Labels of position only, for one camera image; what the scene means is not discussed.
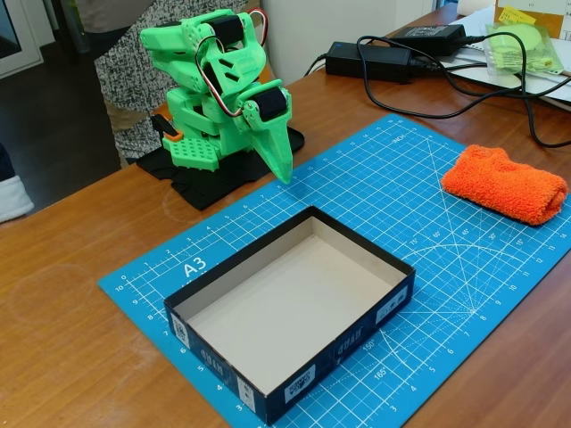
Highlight black and orange clamp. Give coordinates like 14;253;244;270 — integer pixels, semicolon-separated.
150;113;184;144

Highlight white paper sheets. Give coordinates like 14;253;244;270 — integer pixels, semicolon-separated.
439;8;571;112

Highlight white framed glass door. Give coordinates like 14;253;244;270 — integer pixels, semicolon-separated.
0;0;45;80

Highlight black plastic base plate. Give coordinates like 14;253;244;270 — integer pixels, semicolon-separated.
136;124;307;212

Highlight orange fluffy towel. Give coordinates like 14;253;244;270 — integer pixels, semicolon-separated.
440;144;569;227

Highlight large black power adapter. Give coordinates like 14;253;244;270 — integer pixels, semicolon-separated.
324;40;412;84

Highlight red white black servo wire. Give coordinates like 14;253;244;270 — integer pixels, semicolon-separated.
194;9;270;119

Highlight flat black power adapter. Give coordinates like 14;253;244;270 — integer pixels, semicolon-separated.
392;23;468;57

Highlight yellow sticky note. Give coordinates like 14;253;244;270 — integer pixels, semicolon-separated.
499;4;537;27

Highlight brown cardboard box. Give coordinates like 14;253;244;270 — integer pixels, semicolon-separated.
492;0;571;40

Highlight person in grey speckled top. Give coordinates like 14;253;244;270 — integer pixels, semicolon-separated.
82;0;265;162

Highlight long black power cable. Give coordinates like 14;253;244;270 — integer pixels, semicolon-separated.
356;31;571;148

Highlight plastic bag of green parts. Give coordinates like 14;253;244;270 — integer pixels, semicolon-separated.
484;21;565;77

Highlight blue A3 cutting mat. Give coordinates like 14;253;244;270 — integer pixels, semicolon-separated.
96;113;571;428

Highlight dark open cardboard box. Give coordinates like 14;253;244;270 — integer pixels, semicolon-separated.
163;204;417;425

